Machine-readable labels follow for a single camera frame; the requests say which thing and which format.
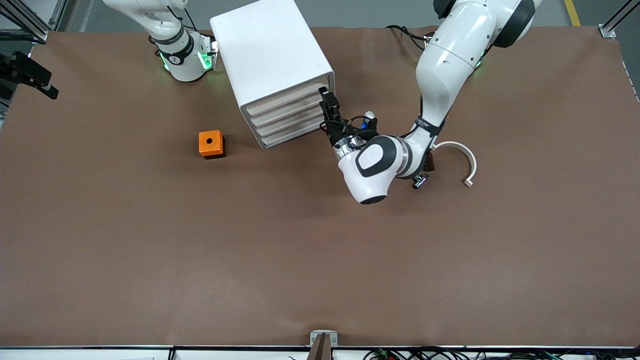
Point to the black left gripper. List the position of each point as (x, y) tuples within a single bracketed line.
[(336, 132)]

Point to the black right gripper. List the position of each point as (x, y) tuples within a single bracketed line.
[(4, 69)]

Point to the cream cabinet drawer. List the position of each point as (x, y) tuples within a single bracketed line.
[(292, 109), (290, 98), (295, 119), (298, 130)]

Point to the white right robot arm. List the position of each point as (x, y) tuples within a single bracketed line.
[(182, 67)]

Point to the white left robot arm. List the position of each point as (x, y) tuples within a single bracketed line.
[(450, 60)]

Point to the white drawer cabinet housing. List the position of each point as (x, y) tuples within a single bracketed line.
[(270, 45)]

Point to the brown terminal block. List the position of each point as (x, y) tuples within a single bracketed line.
[(430, 162)]

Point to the small purple metal part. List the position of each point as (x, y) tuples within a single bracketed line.
[(420, 182)]

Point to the white curved plastic clamp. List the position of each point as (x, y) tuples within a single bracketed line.
[(453, 144)]

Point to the brown table cover sheet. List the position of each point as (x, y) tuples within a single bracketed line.
[(320, 250)]

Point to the yellow floor tape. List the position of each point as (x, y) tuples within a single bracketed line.
[(572, 12)]

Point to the aluminium frame post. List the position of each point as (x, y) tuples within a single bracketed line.
[(607, 31), (39, 37)]

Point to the orange button enclosure box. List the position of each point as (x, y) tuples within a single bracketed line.
[(204, 147)]

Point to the grey mounting bracket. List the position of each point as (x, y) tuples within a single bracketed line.
[(323, 340)]

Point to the white table edge rail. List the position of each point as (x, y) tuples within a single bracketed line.
[(100, 354)]

